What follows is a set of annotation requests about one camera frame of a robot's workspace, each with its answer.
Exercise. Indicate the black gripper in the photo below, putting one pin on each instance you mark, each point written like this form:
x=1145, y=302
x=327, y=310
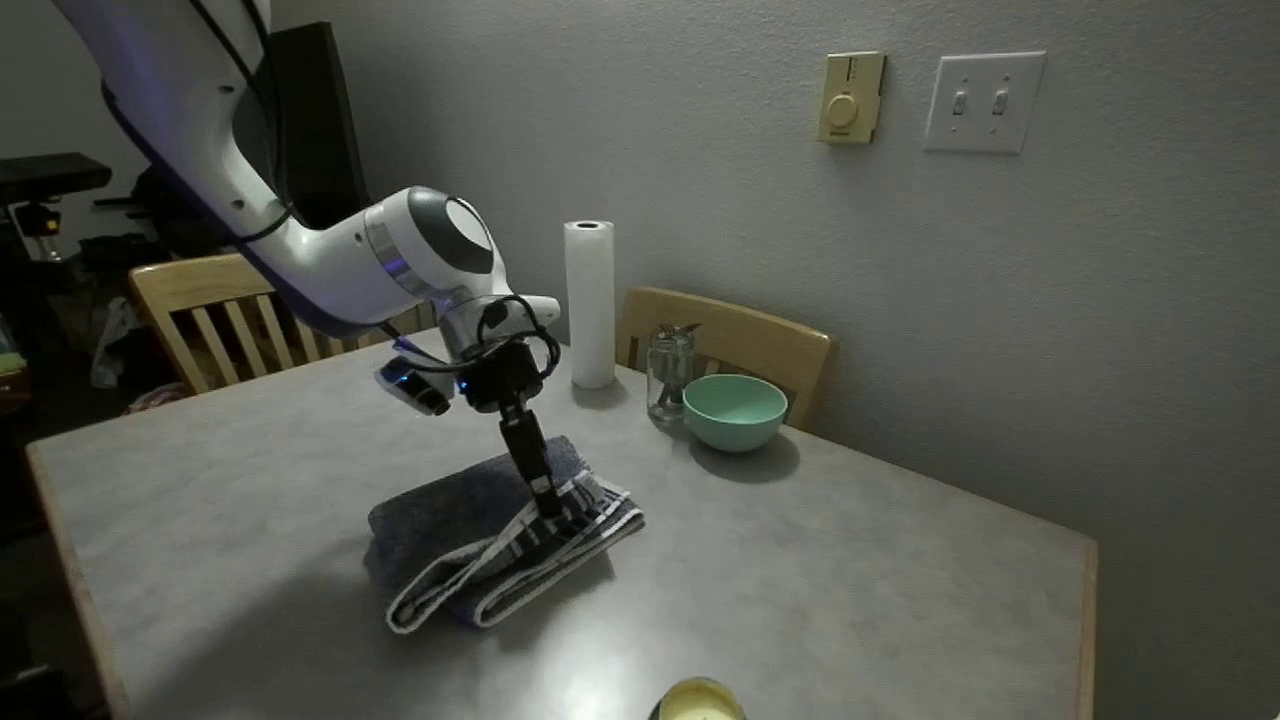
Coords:
x=504, y=383

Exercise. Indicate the grey blue striped towel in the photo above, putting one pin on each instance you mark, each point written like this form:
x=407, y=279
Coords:
x=454, y=534

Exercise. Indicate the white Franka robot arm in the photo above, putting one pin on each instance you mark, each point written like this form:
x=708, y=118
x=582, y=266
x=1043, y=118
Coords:
x=334, y=253

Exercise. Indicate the white paper towel roll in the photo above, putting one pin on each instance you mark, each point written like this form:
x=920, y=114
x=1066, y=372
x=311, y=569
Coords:
x=590, y=302

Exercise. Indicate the clear glass clamp jar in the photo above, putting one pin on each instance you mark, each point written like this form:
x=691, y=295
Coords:
x=669, y=372

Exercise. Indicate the mint green bowl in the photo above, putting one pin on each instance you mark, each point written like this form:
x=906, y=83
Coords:
x=732, y=409

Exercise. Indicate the wooden chair solid backrest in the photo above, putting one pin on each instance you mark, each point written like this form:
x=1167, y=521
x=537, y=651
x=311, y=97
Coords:
x=760, y=346

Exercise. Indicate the small glass jar yellow lid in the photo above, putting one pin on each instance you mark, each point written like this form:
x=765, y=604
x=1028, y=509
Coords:
x=699, y=700

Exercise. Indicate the wooden chair slatted backrest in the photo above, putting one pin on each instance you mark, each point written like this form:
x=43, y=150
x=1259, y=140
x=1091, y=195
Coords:
x=200, y=305

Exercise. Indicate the black padded bench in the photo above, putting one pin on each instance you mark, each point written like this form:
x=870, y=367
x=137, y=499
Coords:
x=44, y=175

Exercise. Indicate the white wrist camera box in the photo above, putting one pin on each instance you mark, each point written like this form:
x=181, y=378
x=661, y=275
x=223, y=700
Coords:
x=417, y=385

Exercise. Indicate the beige wall thermostat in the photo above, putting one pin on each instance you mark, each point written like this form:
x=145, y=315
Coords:
x=854, y=97

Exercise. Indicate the white double light switch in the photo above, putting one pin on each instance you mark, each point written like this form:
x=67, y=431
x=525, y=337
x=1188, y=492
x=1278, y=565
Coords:
x=986, y=103

